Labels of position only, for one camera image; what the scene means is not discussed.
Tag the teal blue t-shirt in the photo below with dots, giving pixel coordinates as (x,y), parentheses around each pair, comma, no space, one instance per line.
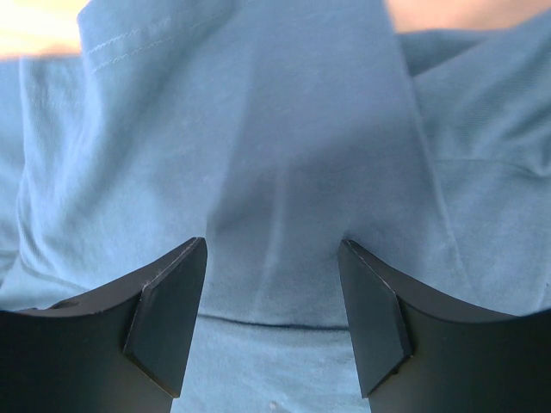
(275,129)

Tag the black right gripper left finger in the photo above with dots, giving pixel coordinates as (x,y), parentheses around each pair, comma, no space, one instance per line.
(122,347)

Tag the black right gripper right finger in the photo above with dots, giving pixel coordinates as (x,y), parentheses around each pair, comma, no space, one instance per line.
(418,350)

